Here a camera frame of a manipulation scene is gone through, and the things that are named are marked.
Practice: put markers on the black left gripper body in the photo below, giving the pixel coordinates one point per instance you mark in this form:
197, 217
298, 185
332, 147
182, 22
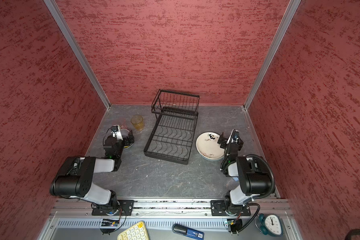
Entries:
121, 143

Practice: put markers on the lilac ceramic bowl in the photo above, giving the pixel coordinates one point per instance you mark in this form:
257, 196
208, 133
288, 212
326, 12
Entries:
124, 133

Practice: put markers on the amber glass cup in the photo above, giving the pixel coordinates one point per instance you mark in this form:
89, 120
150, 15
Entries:
138, 122

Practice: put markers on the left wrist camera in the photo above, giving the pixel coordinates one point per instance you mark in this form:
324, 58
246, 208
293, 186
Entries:
115, 130

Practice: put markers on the yellow keypad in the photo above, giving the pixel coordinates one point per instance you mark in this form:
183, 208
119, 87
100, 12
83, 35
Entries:
136, 232

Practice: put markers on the black metal dish rack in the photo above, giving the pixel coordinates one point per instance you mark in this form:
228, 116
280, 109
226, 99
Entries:
176, 120

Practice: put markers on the aluminium right corner post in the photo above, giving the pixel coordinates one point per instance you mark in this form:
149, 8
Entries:
279, 35

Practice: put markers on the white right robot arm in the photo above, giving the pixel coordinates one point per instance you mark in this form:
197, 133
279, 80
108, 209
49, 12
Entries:
256, 179

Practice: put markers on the blue black marker tool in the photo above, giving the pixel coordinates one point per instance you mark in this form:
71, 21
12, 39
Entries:
187, 232

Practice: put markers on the teal analog clock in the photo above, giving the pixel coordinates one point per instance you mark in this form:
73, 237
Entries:
269, 225

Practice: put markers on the cream plate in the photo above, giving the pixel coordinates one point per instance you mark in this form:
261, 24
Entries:
208, 147

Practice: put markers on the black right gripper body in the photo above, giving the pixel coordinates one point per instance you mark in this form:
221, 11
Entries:
240, 146

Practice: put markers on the aluminium left corner post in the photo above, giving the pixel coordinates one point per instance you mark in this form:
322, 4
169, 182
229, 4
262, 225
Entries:
63, 26

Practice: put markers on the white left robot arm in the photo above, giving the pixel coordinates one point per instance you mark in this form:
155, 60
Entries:
74, 179

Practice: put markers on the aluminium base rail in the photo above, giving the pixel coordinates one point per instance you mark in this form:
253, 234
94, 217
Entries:
138, 208

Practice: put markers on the aluminium corner post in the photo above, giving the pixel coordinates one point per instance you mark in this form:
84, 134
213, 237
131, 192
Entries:
63, 26
279, 35

